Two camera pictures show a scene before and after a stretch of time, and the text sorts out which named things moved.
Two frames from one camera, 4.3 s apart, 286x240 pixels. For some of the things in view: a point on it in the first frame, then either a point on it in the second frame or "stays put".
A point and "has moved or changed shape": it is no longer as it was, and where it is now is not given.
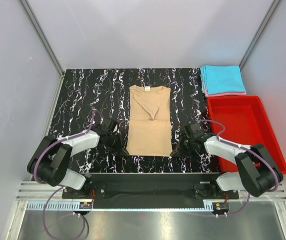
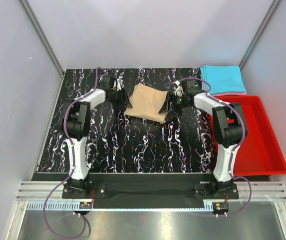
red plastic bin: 245,122 stays put
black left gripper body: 115,143 → 118,98
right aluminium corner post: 259,33 stays put
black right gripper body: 184,147 → 177,103
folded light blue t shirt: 221,79 stays put
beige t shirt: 149,123 has moved or changed shape
